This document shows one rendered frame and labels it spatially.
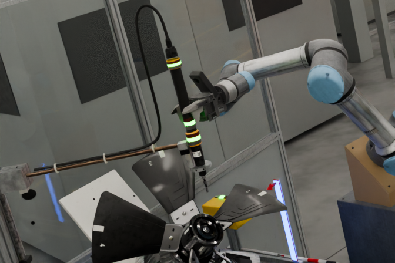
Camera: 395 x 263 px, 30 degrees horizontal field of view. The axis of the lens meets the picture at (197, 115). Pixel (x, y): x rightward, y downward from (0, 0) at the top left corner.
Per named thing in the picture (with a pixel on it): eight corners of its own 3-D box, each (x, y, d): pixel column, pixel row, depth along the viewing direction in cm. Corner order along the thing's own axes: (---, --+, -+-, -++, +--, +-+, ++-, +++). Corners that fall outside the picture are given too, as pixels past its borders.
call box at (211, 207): (207, 229, 294) (201, 205, 292) (223, 217, 301) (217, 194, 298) (238, 233, 283) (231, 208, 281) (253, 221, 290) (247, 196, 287)
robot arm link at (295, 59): (343, 22, 244) (217, 57, 269) (339, 43, 236) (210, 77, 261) (356, 47, 250) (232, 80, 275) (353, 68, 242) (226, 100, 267)
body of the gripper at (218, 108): (209, 122, 234) (232, 108, 242) (203, 97, 232) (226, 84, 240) (191, 122, 239) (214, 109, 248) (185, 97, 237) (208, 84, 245)
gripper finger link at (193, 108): (193, 127, 227) (208, 117, 234) (188, 109, 225) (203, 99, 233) (185, 127, 228) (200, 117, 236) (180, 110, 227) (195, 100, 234)
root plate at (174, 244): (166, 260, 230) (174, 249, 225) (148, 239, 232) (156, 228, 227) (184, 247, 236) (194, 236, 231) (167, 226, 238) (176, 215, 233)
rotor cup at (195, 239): (191, 276, 233) (208, 256, 224) (161, 241, 236) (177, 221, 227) (220, 254, 243) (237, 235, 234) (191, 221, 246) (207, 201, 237)
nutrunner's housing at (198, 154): (196, 178, 236) (160, 40, 224) (197, 174, 239) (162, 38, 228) (208, 175, 235) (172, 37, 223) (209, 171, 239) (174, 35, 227)
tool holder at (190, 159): (183, 175, 234) (176, 147, 232) (186, 167, 241) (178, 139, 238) (210, 169, 233) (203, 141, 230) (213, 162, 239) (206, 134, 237)
